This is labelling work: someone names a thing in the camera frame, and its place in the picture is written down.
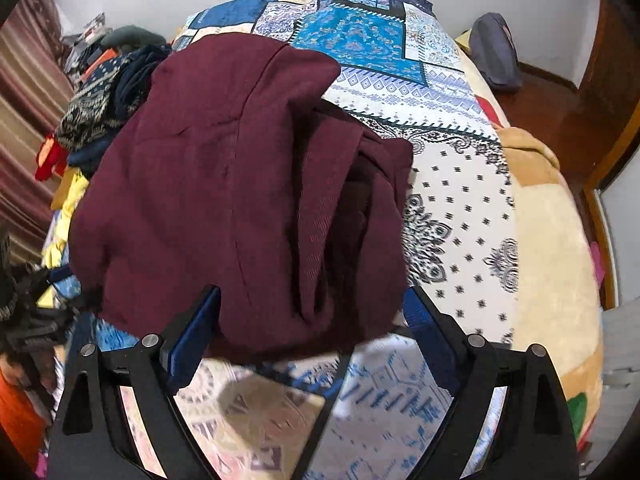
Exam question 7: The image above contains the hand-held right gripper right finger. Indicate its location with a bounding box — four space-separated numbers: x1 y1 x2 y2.
402 286 578 480

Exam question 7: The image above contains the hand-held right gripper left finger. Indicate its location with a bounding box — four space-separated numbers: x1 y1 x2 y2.
47 285 223 480

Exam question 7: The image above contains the maroon button-up shirt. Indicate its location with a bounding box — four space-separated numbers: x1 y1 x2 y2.
70 32 413 363

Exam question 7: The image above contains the yellow printed cloth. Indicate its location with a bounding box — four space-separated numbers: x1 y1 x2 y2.
42 165 96 271

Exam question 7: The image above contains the blue patchwork bedsheet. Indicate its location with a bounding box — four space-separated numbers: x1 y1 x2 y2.
40 0 518 480

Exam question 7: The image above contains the cream plush blanket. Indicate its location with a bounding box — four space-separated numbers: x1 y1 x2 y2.
492 125 606 456

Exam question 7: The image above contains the red orange cloth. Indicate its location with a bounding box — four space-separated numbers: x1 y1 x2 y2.
35 132 68 183

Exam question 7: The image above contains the striped maroon curtain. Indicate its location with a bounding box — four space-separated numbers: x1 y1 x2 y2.
0 0 76 261

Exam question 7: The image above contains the navy patterned folded cloth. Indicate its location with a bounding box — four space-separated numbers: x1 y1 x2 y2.
54 55 136 151

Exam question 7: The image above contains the navy folded garment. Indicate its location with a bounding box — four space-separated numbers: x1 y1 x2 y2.
67 45 171 171

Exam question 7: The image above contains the grey bag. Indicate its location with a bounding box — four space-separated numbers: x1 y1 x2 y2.
470 12 523 92

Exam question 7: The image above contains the dark green bag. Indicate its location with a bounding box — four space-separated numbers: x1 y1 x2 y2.
105 25 168 51

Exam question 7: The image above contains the brown wooden door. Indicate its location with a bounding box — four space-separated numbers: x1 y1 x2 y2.
577 0 640 196

